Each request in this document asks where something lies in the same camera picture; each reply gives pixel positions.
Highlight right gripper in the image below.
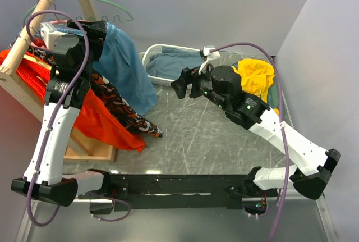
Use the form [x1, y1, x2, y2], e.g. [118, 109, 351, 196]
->
[170, 61, 229, 111]

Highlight pink wire hanger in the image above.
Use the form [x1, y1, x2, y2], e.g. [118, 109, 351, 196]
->
[39, 0, 68, 25]

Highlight light blue shorts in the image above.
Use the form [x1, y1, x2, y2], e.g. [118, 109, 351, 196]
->
[18, 21, 159, 116]

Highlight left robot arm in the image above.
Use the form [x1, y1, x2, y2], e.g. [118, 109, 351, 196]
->
[11, 21, 112, 207]

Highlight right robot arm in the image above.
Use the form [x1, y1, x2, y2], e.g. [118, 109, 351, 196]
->
[171, 66, 341, 200]

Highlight yellow shorts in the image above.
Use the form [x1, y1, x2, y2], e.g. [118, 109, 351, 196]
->
[232, 58, 275, 103]

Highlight camouflage patterned shorts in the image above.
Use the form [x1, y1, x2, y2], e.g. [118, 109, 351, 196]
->
[25, 38, 162, 138]

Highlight orange shorts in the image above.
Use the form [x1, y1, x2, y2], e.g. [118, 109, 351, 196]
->
[16, 52, 145, 153]

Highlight teal oval tray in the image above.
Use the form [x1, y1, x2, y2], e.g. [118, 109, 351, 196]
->
[266, 63, 287, 121]

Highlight wooden clothes rack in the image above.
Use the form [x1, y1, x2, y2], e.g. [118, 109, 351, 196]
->
[1, 0, 116, 162]

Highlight grey-blue cloth in basket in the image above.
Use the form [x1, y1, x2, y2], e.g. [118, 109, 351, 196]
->
[145, 45, 205, 81]

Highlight white plastic basket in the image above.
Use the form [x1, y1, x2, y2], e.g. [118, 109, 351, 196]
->
[140, 43, 210, 87]

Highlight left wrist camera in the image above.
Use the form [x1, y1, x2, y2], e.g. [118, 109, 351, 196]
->
[40, 22, 65, 51]

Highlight green wire hanger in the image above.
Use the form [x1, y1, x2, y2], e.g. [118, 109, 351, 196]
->
[22, 0, 134, 28]

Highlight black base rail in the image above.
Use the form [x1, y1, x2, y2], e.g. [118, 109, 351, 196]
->
[80, 174, 278, 209]

